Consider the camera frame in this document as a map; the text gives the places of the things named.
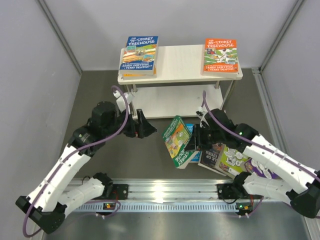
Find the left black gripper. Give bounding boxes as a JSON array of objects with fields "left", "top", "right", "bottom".
[{"left": 103, "top": 108, "right": 157, "bottom": 139}]

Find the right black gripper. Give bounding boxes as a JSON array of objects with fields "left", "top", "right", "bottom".
[{"left": 185, "top": 123, "right": 224, "bottom": 151}]

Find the green 104-storey treehouse book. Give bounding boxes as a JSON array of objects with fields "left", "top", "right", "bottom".
[{"left": 162, "top": 115, "right": 197, "bottom": 169}]

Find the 130-storey treehouse book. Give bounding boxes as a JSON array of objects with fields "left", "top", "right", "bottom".
[{"left": 121, "top": 66, "right": 157, "bottom": 80}]

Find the blue 91-storey treehouse book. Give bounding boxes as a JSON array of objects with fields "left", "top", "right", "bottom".
[{"left": 119, "top": 35, "right": 159, "bottom": 76}]

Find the orange 78-storey treehouse book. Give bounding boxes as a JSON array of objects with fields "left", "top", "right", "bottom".
[{"left": 201, "top": 38, "right": 240, "bottom": 79}]

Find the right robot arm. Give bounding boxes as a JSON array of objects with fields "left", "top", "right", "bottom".
[{"left": 185, "top": 107, "right": 320, "bottom": 219}]

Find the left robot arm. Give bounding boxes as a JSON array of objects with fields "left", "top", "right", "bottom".
[{"left": 15, "top": 101, "right": 157, "bottom": 238}]

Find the light blue storey treehouse book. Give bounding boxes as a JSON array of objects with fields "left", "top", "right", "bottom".
[{"left": 184, "top": 123, "right": 203, "bottom": 164}]

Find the dark tale of cities book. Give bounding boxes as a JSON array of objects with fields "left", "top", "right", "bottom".
[{"left": 197, "top": 143, "right": 226, "bottom": 176}]

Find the lime green cartoon book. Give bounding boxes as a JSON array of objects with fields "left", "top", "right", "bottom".
[{"left": 215, "top": 145, "right": 250, "bottom": 179}]

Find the white two-tier wooden shelf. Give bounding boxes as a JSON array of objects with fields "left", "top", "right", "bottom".
[{"left": 117, "top": 45, "right": 243, "bottom": 119}]

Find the purple cartoon book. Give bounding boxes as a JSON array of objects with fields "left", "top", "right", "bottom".
[{"left": 244, "top": 158, "right": 280, "bottom": 179}]

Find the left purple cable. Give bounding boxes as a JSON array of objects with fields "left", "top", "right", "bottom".
[{"left": 23, "top": 85, "right": 131, "bottom": 237}]

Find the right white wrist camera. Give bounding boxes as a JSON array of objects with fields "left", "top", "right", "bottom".
[{"left": 195, "top": 106, "right": 207, "bottom": 119}]

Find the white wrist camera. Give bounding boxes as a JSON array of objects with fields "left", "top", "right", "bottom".
[
  {"left": 195, "top": 106, "right": 207, "bottom": 119},
  {"left": 113, "top": 90, "right": 134, "bottom": 113}
]

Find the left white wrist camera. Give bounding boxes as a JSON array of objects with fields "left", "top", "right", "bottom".
[{"left": 113, "top": 90, "right": 134, "bottom": 113}]

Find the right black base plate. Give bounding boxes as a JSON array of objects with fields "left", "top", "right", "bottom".
[{"left": 216, "top": 183, "right": 262, "bottom": 200}]

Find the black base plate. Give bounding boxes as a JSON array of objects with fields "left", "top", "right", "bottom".
[
  {"left": 98, "top": 184, "right": 129, "bottom": 200},
  {"left": 216, "top": 183, "right": 262, "bottom": 200}
]

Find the aluminium mounting rail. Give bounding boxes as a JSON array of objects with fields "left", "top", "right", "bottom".
[{"left": 67, "top": 178, "right": 293, "bottom": 203}]

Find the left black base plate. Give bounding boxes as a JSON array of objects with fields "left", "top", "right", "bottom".
[{"left": 98, "top": 184, "right": 129, "bottom": 200}]

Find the slotted grey cable duct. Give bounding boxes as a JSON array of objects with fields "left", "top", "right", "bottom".
[{"left": 74, "top": 202, "right": 253, "bottom": 213}]

